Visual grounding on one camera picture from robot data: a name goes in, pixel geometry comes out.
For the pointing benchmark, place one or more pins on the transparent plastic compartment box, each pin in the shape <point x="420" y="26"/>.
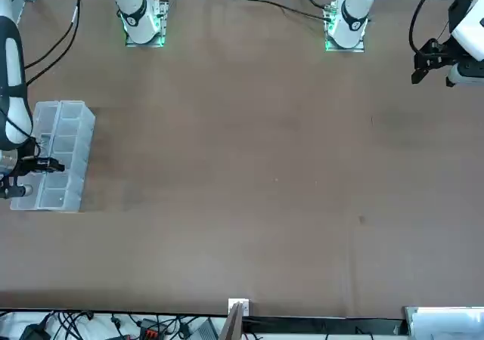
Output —
<point x="72" y="147"/>

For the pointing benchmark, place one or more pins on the metal base plate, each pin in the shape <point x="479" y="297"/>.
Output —
<point x="359" y="49"/>
<point x="163" y="22"/>

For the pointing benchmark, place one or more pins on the black orange connector block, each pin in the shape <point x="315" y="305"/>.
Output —
<point x="151" y="328"/>

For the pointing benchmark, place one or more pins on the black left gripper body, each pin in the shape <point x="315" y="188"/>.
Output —
<point x="431" y="56"/>

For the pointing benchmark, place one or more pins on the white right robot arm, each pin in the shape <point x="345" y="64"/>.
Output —
<point x="136" y="4"/>

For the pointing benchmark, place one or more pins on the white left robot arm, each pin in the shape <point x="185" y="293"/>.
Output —
<point x="353" y="7"/>

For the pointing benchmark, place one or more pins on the black power adapter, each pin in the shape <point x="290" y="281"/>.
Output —
<point x="34" y="332"/>

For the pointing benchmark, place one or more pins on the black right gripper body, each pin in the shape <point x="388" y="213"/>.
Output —
<point x="26" y="166"/>

